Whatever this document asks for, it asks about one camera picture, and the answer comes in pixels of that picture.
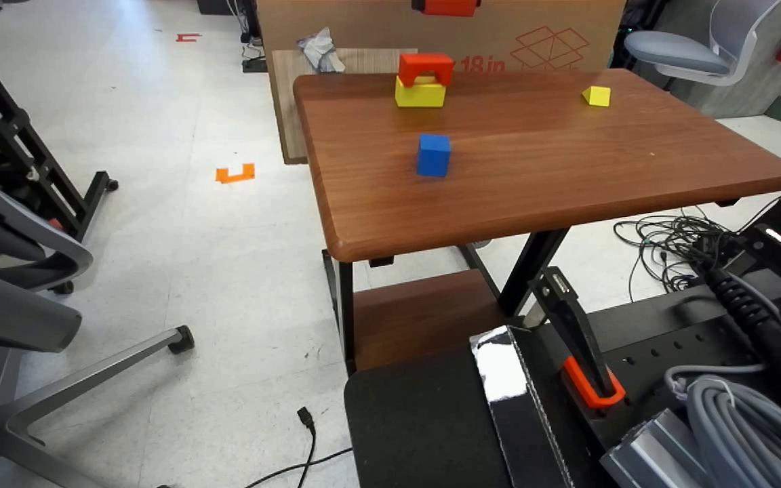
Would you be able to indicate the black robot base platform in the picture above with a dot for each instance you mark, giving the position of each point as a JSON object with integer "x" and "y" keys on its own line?
{"x": 427, "y": 425}

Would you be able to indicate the orange arch wooden block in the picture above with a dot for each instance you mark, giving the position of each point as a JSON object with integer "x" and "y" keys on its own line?
{"x": 423, "y": 63}

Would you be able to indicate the yellow wedge wooden block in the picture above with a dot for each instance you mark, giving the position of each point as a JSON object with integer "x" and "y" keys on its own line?
{"x": 598, "y": 97}

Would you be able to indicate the grey metal block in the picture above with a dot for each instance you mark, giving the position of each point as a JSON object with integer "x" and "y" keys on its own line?
{"x": 651, "y": 452}

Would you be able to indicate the brown wooden lower shelf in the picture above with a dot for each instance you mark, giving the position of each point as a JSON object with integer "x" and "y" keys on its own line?
{"x": 419, "y": 316}

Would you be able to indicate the black table leg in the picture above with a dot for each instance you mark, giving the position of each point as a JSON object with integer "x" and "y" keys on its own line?
{"x": 346, "y": 316}
{"x": 528, "y": 272}

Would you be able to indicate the blue wooden cube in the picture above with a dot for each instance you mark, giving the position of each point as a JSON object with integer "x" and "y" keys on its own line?
{"x": 433, "y": 156}

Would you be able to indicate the white paper scrap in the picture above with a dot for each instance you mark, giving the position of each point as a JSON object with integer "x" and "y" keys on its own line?
{"x": 320, "y": 47}

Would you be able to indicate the large cardboard box red print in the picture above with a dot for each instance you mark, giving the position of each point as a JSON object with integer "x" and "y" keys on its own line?
{"x": 364, "y": 22}

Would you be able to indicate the grey mesh office chair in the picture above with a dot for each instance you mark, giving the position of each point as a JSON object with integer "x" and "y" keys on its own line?
{"x": 678, "y": 51}

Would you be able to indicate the black metal stand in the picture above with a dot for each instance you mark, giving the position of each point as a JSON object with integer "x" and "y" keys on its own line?
{"x": 19, "y": 144}

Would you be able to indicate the orange plastic floor bracket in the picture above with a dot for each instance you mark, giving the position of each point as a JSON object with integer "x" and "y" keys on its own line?
{"x": 235, "y": 174}

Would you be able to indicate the shiny chrome metal rail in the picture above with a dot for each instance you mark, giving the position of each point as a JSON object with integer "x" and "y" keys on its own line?
{"x": 502, "y": 382}

